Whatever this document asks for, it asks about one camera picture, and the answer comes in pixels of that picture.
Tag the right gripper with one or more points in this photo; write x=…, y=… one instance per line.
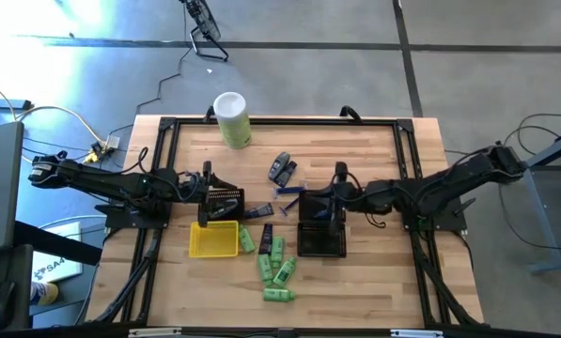
x=355, y=197

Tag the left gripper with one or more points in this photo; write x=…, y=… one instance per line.
x=207, y=169

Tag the green travel bottle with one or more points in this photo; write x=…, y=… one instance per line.
x=277, y=249
x=277, y=295
x=264, y=268
x=246, y=239

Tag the green bottle with dark label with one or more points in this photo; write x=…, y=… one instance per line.
x=284, y=272

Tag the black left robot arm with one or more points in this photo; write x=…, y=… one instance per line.
x=101, y=180

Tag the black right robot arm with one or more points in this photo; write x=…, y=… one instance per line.
x=449, y=183

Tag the yellow plastic basket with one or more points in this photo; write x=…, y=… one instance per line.
x=214, y=239

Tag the green disinfecting wipes canister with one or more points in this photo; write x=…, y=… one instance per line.
x=233, y=122

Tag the white power strip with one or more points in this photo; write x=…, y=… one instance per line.
x=111, y=142

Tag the black floor fan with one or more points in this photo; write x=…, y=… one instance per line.
x=205, y=23

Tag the white printed box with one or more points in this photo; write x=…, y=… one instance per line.
x=57, y=263

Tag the grey metal desk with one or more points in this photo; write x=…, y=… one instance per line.
x=548, y=211

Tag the grey computer monitor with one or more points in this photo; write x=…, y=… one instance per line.
x=0, y=188

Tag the black side desk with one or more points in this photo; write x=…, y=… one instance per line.
x=7, y=272

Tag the black aluminium table frame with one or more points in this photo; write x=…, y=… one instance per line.
x=285, y=122

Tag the silver aluminium bracket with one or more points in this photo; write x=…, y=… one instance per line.
x=416, y=333
x=155, y=333

